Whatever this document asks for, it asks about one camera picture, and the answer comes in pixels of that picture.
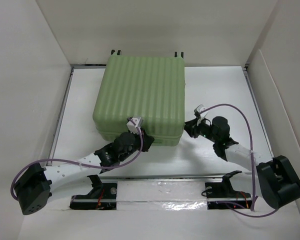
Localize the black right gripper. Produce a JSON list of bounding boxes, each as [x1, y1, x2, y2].
[[180, 116, 218, 144]]

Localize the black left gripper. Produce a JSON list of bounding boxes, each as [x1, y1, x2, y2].
[[118, 127, 153, 162]]

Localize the green hard-shell suitcase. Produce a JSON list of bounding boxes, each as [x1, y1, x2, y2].
[[92, 51, 186, 147]]

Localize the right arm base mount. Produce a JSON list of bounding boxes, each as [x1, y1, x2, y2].
[[201, 170, 252, 210]]

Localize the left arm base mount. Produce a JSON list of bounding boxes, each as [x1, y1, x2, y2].
[[69, 175, 118, 211]]

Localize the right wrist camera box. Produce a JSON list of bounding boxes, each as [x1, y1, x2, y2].
[[194, 104, 209, 120]]

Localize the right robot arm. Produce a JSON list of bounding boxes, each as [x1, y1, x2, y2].
[[184, 116, 300, 210]]

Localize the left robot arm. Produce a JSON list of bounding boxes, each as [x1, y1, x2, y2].
[[10, 128, 155, 216]]

